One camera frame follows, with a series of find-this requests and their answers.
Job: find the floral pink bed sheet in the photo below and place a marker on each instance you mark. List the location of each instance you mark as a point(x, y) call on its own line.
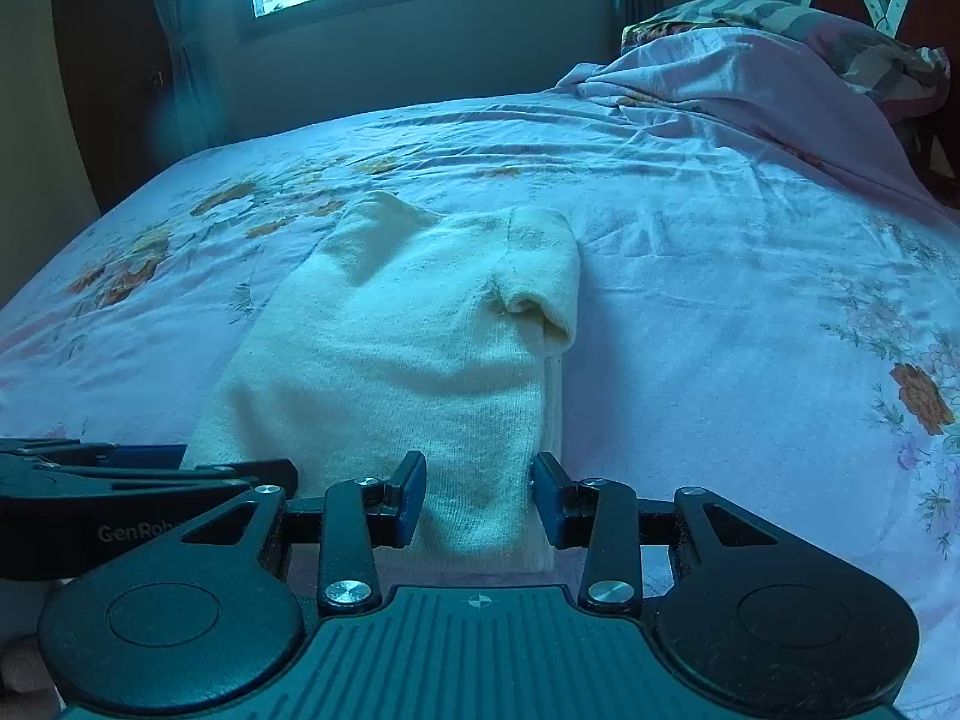
point(712, 330)

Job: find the striped floral pillow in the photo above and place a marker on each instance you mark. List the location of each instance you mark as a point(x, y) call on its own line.
point(862, 45)

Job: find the dark wooden door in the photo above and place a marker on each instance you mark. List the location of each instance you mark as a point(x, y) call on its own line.
point(105, 67)

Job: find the pink crumpled duvet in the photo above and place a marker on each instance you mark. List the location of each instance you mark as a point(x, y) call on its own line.
point(750, 90)

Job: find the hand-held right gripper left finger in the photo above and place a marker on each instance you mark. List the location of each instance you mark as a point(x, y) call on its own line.
point(412, 496)

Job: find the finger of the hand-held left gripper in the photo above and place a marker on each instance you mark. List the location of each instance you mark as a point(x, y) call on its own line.
point(142, 455)
point(225, 472)

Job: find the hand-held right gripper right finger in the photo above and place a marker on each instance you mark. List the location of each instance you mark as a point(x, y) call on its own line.
point(544, 496)

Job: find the person's left hand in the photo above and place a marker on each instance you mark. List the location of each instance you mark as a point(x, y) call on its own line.
point(22, 667)

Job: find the cream knit sweater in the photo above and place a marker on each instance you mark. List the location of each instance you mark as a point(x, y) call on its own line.
point(405, 360)

